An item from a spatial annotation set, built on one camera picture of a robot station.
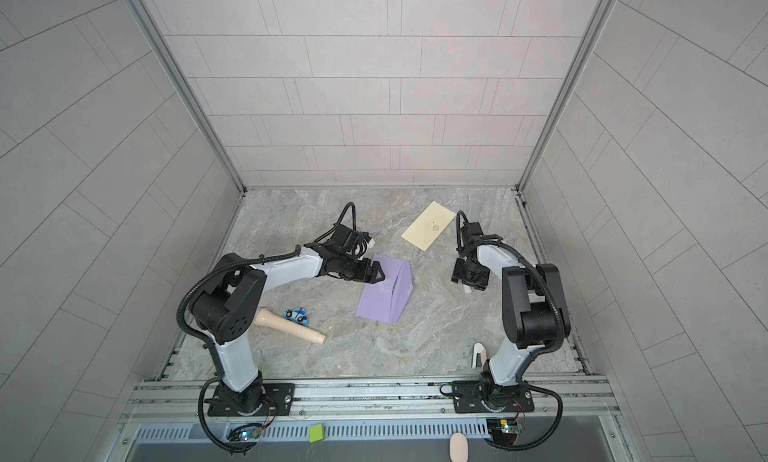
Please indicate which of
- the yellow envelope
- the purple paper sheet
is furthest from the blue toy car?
the yellow envelope

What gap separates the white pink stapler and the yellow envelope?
1.12ft

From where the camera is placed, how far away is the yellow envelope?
104cm

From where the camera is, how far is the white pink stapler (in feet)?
2.52

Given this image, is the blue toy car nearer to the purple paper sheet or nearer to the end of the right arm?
the purple paper sheet

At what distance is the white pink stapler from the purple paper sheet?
0.74 ft

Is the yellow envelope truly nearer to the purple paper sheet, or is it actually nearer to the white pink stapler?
the purple paper sheet

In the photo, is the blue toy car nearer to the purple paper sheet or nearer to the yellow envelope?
the purple paper sheet

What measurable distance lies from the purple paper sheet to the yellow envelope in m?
0.11
